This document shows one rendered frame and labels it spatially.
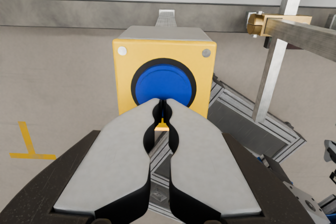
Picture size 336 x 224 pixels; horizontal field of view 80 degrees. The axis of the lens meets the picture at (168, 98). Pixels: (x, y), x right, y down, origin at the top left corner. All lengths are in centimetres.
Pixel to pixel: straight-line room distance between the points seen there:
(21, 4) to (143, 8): 36
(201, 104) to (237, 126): 133
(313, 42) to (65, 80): 149
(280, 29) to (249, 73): 106
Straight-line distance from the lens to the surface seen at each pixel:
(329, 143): 84
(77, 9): 71
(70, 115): 178
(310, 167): 236
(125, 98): 15
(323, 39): 40
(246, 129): 152
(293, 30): 47
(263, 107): 68
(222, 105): 136
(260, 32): 58
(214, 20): 67
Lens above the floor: 136
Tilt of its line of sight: 63 degrees down
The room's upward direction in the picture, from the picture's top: 180 degrees clockwise
